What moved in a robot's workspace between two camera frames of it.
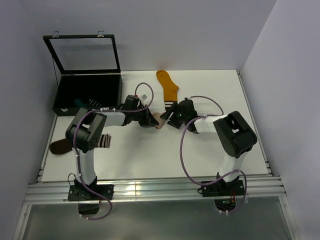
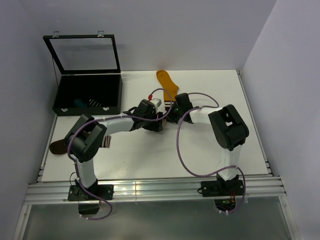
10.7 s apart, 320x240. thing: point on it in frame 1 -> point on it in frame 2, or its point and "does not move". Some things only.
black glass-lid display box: (91, 76) does not move
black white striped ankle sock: (93, 103) does not move
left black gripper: (149, 120) -> (156, 126)
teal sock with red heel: (78, 102) does not move
